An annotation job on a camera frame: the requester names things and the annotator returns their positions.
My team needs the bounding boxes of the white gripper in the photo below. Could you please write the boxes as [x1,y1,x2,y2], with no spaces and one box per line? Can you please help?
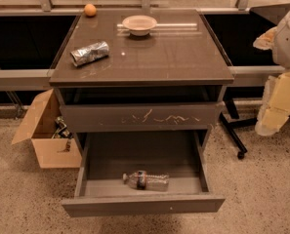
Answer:
[253,26,290,137]

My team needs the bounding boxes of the clear plastic water bottle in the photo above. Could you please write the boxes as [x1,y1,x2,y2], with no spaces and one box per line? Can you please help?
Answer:
[122,171,169,192]

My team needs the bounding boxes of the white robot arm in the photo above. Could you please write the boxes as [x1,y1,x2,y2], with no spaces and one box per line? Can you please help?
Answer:
[253,11,290,137]

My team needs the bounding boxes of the grey drawer cabinet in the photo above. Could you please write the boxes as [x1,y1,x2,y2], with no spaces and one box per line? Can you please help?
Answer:
[50,9,233,146]

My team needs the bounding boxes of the closed scratched grey drawer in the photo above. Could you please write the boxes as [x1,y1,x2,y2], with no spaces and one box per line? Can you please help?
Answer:
[60,102,223,133]

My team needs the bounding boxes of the open grey middle drawer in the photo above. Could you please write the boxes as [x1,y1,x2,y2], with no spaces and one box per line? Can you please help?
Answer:
[62,131,225,217]

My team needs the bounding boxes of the black rolling table stand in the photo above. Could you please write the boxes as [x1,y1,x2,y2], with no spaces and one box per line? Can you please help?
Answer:
[219,2,290,161]

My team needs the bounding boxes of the white bowl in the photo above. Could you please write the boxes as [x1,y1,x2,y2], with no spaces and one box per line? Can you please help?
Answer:
[122,16,157,36]

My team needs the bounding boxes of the silver foil chip bag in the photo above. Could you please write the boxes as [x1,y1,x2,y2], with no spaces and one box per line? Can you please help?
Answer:
[70,41,109,66]

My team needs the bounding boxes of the orange fruit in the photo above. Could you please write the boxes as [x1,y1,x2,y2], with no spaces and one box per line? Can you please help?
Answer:
[84,4,97,17]

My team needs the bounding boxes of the dark items in box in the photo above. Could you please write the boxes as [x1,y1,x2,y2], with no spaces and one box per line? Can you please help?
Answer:
[53,116,72,138]

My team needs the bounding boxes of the open cardboard box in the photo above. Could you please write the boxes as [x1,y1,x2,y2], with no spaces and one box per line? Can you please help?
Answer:
[12,90,82,169]

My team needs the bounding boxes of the metal window railing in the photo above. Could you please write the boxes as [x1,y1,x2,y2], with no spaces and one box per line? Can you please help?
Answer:
[0,0,290,92]

